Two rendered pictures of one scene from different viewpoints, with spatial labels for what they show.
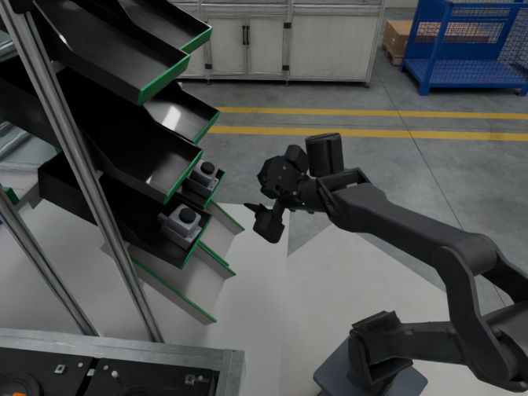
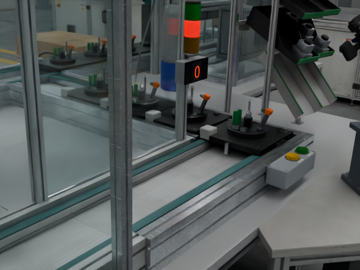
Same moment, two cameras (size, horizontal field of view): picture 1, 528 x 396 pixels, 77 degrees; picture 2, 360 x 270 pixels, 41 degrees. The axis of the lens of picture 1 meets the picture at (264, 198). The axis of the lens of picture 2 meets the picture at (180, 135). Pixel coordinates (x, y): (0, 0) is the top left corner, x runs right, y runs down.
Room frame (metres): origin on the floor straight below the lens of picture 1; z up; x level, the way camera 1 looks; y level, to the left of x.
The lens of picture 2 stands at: (-1.30, -0.39, 1.55)
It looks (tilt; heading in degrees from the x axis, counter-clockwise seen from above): 21 degrees down; 31
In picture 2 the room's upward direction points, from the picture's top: 2 degrees clockwise
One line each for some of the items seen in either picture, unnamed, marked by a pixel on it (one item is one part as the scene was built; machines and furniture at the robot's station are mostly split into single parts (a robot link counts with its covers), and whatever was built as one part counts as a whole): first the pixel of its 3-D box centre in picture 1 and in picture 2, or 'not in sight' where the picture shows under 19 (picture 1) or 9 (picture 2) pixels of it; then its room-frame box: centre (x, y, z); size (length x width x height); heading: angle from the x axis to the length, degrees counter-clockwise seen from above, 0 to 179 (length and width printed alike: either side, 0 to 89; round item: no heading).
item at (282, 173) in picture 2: not in sight; (291, 166); (0.08, 0.03, 0.93); 0.21 x 0.07 x 0.06; 174
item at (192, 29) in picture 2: not in sight; (192, 28); (0.01, 0.37, 1.33); 0.05 x 0.05 x 0.05
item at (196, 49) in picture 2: not in sight; (191, 44); (0.01, 0.37, 1.28); 0.05 x 0.05 x 0.05
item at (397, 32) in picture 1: (430, 42); not in sight; (5.21, -2.45, 0.20); 1.20 x 0.80 x 0.41; 87
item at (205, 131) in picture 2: not in sight; (208, 132); (0.10, 0.35, 0.97); 0.05 x 0.05 x 0.04; 84
